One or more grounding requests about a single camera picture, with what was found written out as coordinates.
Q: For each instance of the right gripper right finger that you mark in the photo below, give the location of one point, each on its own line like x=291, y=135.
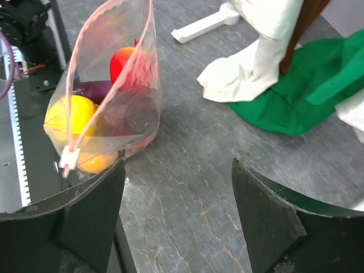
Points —
x=286, y=231

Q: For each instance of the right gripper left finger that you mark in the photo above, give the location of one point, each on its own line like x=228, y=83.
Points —
x=72, y=230

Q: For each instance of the yellow-orange mango toy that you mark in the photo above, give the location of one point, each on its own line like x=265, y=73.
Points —
x=93, y=163

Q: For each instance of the yellow pear toy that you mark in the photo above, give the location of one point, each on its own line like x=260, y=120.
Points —
x=82, y=109

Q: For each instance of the clear pink-dotted zip bag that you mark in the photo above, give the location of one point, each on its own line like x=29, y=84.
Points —
x=117, y=43

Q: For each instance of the purple eggplant toy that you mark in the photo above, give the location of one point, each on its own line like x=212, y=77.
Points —
x=96, y=91

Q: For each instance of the dark red mangosteen toy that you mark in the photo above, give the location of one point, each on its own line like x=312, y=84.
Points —
x=131, y=112

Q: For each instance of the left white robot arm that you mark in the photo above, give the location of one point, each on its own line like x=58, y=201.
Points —
x=23, y=21

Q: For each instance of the white tank top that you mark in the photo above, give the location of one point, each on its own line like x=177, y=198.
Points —
x=350, y=111

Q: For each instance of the white t-shirt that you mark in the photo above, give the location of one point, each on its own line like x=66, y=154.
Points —
x=247, y=74

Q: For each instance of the green t-shirt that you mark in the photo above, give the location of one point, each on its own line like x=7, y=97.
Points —
x=322, y=74

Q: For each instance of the silver clothes rack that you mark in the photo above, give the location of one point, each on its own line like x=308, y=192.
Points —
x=226, y=15

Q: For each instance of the slotted cable duct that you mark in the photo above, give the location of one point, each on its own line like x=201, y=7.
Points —
x=13, y=110

